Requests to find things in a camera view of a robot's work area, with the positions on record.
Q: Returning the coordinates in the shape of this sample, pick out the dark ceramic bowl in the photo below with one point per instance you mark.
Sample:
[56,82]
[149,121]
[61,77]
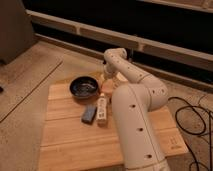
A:
[84,87]

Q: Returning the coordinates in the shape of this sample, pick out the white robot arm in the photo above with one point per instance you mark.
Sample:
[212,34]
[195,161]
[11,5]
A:
[131,103]

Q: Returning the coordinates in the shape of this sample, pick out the white ceramic cup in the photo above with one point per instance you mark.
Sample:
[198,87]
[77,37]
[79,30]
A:
[108,87]

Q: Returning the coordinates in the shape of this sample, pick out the white bottle with label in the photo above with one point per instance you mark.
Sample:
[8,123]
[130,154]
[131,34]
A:
[101,115]

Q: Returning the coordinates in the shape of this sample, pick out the blue sponge block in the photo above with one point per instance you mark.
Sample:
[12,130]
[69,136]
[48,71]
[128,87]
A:
[89,114]

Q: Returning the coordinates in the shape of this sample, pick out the wooden board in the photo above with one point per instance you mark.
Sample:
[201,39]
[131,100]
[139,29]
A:
[70,145]

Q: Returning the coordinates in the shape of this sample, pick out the grey cabinet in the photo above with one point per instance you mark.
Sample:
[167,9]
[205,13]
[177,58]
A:
[16,31]

